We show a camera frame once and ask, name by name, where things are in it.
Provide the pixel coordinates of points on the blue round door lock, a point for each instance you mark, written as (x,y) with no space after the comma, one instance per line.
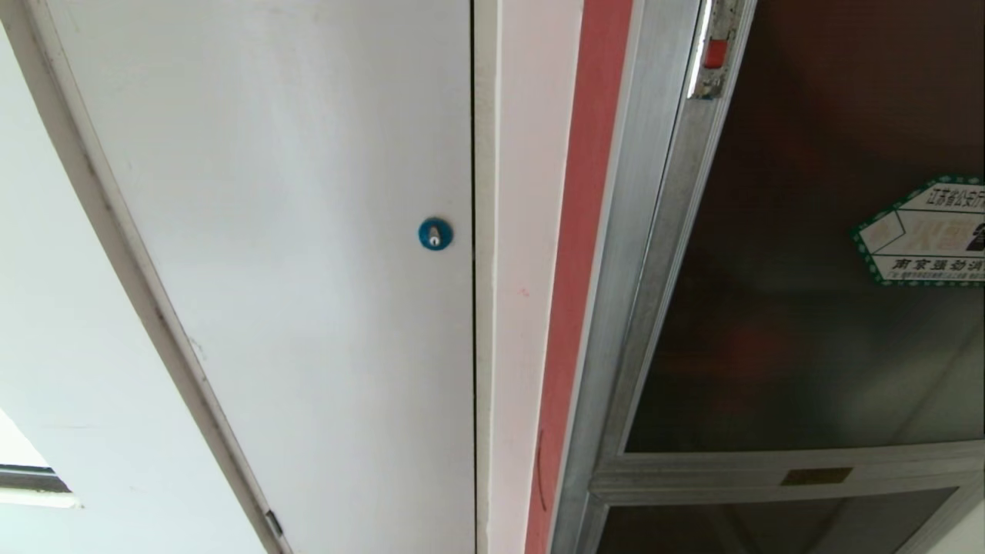
(435,233)

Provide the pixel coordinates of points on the white service door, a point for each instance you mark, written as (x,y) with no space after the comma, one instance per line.
(292,269)

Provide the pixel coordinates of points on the aluminium glass cabinet door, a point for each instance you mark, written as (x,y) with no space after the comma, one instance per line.
(769,308)

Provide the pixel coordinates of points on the red cabinet door latch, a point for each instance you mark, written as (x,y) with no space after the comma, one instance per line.
(715,53)

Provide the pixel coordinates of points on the dark door hinge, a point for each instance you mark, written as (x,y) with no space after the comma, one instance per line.
(273,523)

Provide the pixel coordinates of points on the small brass nameplate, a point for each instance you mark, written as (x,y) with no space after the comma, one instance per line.
(816,476)

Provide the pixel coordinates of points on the green white hexagonal sticker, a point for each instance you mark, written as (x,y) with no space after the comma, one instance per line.
(923,235)

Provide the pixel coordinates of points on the red hydrant cabinet frame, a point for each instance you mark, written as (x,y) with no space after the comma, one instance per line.
(581,269)

